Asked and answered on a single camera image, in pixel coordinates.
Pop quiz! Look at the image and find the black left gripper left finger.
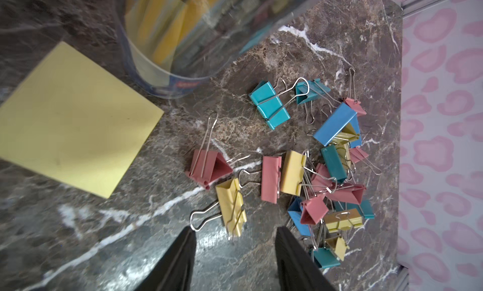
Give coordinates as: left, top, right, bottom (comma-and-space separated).
135, 226, 196, 290

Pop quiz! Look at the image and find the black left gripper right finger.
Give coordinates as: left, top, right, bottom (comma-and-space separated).
275, 226, 335, 291

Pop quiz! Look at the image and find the yellow binder clip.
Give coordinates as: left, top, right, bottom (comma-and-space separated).
280, 151, 306, 197
189, 168, 250, 240

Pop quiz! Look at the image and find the dark pink binder clip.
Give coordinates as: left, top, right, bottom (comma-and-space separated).
185, 112, 250, 190

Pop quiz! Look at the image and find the yellow binder clip upright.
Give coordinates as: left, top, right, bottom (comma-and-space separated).
280, 151, 306, 197

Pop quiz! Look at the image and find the large blue binder clip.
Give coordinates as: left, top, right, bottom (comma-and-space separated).
313, 103, 357, 146

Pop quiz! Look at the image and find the teal binder clip flat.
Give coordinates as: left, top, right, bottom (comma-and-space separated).
249, 77, 311, 130

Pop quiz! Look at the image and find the yellow sticky note pad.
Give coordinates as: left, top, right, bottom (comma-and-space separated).
1, 42, 163, 199

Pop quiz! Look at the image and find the blue lid pencil tube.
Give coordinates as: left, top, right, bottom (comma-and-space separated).
111, 0, 320, 99

